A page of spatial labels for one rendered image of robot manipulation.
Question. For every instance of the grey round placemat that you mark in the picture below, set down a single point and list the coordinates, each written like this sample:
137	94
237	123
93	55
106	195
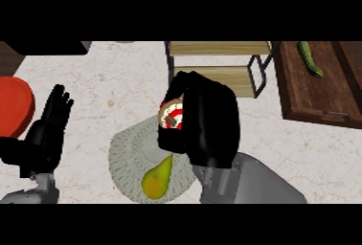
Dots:
134	166

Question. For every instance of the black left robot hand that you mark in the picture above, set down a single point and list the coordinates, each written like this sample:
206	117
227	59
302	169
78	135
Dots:
44	137

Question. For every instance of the red and white cupcake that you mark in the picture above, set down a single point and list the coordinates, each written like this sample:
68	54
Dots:
171	115

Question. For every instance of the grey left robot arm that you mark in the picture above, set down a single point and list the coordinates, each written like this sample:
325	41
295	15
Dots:
36	193

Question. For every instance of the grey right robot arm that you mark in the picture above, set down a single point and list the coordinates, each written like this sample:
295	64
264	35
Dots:
249	183

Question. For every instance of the green cucumber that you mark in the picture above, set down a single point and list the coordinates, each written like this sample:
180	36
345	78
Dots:
308	59

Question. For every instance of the yellow-green pear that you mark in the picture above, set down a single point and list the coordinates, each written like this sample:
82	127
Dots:
156	182

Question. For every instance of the brown wooden tray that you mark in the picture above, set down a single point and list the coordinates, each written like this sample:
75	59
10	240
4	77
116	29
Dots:
320	86

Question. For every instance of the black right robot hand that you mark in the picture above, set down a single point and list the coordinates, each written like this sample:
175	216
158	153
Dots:
206	121

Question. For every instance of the red round plate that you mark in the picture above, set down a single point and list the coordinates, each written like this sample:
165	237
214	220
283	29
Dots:
13	106

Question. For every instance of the wooden tiered shelf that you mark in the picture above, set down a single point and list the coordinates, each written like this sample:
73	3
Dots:
221	68

